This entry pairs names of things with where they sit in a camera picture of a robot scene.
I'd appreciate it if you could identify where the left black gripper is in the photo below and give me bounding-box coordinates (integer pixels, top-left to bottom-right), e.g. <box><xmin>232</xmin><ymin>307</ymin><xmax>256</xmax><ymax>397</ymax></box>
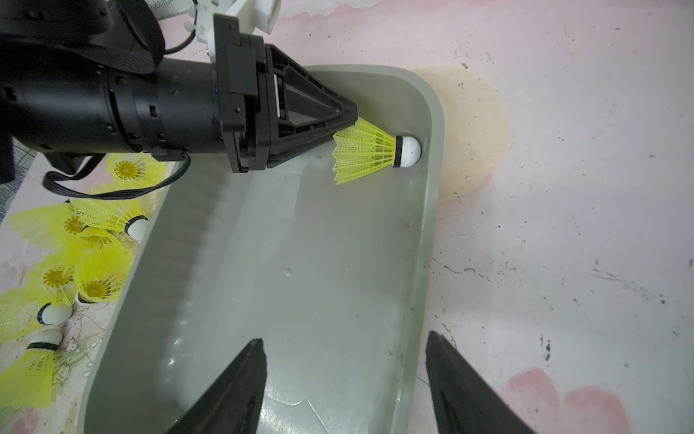
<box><xmin>213</xmin><ymin>14</ymin><xmax>358</xmax><ymax>173</ymax></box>

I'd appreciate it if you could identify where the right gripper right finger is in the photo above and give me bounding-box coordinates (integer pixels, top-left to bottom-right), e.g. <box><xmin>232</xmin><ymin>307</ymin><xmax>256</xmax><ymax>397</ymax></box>
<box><xmin>426</xmin><ymin>331</ymin><xmax>533</xmax><ymax>434</ymax></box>

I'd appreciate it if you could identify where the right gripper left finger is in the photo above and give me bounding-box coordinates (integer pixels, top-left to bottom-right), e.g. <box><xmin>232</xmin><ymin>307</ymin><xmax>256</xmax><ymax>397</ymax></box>
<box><xmin>168</xmin><ymin>338</ymin><xmax>267</xmax><ymax>434</ymax></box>

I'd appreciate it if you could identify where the yellow shuttlecock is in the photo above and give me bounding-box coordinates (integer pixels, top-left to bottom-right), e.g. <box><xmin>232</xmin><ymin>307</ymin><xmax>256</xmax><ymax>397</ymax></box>
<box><xmin>332</xmin><ymin>118</ymin><xmax>422</xmax><ymax>186</ymax></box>
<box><xmin>9</xmin><ymin>203</ymin><xmax>111</xmax><ymax>251</ymax></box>
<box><xmin>1</xmin><ymin>329</ymin><xmax>63</xmax><ymax>409</ymax></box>
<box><xmin>107</xmin><ymin>154</ymin><xmax>167</xmax><ymax>189</ymax></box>
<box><xmin>70</xmin><ymin>199</ymin><xmax>149</xmax><ymax>242</ymax></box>
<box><xmin>1</xmin><ymin>257</ymin><xmax>76</xmax><ymax>344</ymax></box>
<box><xmin>73</xmin><ymin>244</ymin><xmax>135</xmax><ymax>304</ymax></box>

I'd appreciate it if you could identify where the grey plastic storage box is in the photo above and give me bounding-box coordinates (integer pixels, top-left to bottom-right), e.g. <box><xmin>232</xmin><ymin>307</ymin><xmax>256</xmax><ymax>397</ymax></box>
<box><xmin>78</xmin><ymin>65</ymin><xmax>444</xmax><ymax>433</ymax></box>

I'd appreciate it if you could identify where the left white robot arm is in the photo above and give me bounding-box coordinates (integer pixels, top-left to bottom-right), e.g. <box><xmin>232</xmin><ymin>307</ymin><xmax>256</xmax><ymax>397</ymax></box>
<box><xmin>1</xmin><ymin>1</ymin><xmax>357</xmax><ymax>181</ymax></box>

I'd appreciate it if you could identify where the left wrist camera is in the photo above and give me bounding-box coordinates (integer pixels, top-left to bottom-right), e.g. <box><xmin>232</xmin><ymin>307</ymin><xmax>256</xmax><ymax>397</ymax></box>
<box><xmin>147</xmin><ymin>0</ymin><xmax>282</xmax><ymax>61</ymax></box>

